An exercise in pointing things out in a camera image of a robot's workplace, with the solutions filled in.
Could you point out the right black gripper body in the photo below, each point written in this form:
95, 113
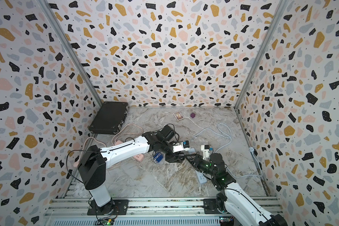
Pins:
205, 166

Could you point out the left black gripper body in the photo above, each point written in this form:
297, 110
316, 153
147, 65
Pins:
167, 149

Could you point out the grey-blue power strip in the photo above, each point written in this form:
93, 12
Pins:
200, 176

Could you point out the pink power strip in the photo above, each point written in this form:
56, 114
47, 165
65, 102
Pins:
138, 157

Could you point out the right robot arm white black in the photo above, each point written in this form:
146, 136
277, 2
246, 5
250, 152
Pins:
231, 197

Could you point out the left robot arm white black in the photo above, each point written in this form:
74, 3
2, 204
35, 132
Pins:
95, 161

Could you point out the card box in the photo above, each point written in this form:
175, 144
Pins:
178, 115

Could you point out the black briefcase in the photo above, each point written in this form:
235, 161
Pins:
110, 118

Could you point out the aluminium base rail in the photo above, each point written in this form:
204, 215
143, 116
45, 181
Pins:
187, 211

